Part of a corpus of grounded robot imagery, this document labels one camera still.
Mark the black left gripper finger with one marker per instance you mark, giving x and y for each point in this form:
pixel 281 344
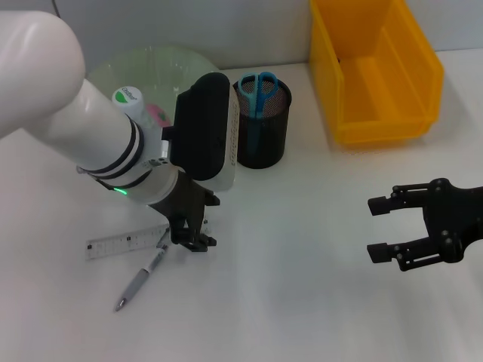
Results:
pixel 207 240
pixel 186 243

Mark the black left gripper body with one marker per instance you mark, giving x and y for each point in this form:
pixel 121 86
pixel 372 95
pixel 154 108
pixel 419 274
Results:
pixel 185 203

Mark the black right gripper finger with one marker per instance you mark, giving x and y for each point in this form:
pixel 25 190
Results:
pixel 411 254
pixel 407 196

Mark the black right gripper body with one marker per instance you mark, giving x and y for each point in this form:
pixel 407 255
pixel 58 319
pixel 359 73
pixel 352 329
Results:
pixel 456 215

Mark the grey clear pen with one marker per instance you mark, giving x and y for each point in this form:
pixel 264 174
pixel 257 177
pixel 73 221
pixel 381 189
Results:
pixel 143 275

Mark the clear plastic ruler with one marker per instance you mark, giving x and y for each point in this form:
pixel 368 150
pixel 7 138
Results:
pixel 120 243

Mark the pink peach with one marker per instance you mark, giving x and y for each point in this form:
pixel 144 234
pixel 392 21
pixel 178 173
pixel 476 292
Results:
pixel 156 113

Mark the clear green-label water bottle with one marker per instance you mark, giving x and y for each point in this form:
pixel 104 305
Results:
pixel 126 98

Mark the blue scissors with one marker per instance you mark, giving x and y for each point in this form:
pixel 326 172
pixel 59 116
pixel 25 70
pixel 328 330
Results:
pixel 260 98

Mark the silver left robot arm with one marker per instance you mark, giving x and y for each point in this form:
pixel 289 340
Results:
pixel 56 94

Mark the black mesh pen holder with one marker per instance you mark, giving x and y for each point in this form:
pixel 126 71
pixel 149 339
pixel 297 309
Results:
pixel 271 132

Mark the green glass fruit plate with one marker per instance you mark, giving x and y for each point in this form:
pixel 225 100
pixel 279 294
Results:
pixel 151 68

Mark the yellow plastic bin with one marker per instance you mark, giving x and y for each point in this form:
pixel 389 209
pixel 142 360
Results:
pixel 377 94

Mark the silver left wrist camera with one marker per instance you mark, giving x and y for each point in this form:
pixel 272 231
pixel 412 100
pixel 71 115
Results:
pixel 200 124

